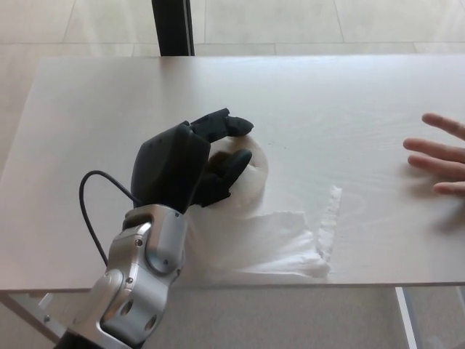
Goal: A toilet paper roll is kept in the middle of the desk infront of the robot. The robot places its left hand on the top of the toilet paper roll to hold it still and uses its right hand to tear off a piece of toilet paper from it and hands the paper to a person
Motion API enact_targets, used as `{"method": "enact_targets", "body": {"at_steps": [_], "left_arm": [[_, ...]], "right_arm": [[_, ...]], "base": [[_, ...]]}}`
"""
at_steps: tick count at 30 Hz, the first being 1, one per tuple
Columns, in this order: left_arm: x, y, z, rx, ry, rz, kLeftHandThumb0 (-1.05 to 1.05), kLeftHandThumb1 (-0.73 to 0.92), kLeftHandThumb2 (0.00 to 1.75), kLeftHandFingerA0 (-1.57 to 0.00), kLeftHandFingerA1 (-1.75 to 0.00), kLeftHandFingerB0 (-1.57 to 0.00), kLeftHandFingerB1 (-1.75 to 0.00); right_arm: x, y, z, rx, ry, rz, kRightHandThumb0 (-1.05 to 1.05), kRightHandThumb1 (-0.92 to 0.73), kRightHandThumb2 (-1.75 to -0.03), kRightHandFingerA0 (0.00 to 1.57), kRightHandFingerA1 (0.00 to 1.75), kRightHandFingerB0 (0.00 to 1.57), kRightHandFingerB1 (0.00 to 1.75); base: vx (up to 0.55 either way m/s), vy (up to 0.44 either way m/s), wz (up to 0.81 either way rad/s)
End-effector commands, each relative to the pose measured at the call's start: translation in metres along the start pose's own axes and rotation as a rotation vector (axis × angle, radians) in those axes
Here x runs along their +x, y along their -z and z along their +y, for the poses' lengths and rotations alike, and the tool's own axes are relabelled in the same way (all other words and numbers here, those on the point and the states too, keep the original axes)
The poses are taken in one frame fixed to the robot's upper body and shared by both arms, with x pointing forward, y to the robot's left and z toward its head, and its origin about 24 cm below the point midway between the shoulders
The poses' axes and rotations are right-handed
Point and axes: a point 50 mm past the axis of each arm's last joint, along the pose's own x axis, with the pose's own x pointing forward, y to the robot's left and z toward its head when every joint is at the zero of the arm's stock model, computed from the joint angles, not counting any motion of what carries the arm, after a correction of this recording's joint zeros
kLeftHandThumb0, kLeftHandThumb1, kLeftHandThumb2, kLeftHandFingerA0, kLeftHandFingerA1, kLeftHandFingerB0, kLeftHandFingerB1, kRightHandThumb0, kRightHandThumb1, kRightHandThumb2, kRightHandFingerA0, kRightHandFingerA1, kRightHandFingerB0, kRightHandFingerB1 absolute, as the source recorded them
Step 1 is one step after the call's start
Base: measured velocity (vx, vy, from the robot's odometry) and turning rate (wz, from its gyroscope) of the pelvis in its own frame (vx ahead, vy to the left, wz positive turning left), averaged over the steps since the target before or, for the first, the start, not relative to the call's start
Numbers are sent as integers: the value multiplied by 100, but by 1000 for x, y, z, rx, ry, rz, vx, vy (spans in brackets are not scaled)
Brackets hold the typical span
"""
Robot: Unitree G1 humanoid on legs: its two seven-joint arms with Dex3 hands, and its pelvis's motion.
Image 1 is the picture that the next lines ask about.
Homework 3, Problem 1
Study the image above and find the bare person hand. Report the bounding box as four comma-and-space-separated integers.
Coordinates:
403, 112, 465, 199

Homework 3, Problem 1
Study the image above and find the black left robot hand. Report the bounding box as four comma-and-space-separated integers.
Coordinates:
130, 107, 254, 214

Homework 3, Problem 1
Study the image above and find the white toilet paper roll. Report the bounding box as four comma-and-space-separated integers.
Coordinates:
185, 134, 343, 279

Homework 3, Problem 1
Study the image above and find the black vertical pillar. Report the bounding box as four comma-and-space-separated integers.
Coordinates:
151, 0, 195, 57

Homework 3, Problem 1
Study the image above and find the white table leg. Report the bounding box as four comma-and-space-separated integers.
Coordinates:
395, 286, 417, 349

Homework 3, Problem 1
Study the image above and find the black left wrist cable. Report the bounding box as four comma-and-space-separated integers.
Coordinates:
78, 170, 142, 263

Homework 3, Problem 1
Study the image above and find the white diagonal table frame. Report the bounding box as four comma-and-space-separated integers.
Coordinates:
0, 290, 68, 337

